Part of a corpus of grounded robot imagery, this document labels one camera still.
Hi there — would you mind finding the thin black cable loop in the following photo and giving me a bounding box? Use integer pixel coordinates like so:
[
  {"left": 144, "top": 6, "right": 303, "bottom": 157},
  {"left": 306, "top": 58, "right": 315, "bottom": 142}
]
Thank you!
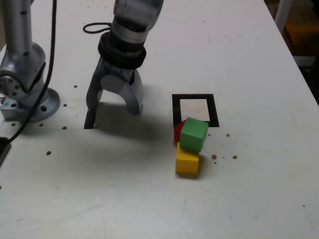
[{"left": 83, "top": 22, "right": 113, "bottom": 34}]

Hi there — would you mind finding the black tape strip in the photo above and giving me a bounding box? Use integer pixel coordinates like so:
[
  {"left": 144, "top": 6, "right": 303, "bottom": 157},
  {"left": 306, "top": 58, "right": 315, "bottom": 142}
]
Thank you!
[{"left": 84, "top": 109, "right": 97, "bottom": 129}]

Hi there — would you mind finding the red cube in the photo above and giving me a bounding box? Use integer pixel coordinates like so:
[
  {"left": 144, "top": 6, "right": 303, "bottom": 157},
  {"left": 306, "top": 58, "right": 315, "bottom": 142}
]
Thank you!
[{"left": 173, "top": 120, "right": 187, "bottom": 144}]

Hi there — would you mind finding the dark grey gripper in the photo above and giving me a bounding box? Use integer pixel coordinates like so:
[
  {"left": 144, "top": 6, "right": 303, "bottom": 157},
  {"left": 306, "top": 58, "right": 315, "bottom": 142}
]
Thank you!
[{"left": 86, "top": 57, "right": 144, "bottom": 117}]

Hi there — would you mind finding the white connector with blue dot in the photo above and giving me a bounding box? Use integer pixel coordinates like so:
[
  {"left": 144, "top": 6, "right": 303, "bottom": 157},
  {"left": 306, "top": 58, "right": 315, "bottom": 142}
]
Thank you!
[{"left": 0, "top": 99, "right": 18, "bottom": 110}]

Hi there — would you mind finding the thick black cable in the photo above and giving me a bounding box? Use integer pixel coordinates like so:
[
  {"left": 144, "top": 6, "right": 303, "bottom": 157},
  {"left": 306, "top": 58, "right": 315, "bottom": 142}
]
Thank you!
[{"left": 6, "top": 0, "right": 57, "bottom": 145}]

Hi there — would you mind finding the white metal frame leg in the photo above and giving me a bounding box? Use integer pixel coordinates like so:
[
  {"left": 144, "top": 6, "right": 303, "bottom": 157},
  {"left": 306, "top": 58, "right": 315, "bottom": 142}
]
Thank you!
[{"left": 273, "top": 0, "right": 294, "bottom": 33}]

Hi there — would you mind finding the green cube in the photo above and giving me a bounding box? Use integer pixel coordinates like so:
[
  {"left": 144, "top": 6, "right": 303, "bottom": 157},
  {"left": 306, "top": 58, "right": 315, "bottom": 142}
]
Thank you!
[{"left": 179, "top": 117, "right": 209, "bottom": 153}]

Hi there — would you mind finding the black tape square outline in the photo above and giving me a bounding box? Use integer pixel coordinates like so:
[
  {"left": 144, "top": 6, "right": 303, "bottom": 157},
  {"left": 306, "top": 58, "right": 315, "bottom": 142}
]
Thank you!
[{"left": 171, "top": 94, "right": 220, "bottom": 128}]

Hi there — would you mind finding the yellow cube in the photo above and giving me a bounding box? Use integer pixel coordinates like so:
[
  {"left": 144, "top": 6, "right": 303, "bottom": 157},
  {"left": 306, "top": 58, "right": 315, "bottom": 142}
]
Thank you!
[{"left": 175, "top": 141, "right": 201, "bottom": 175}]

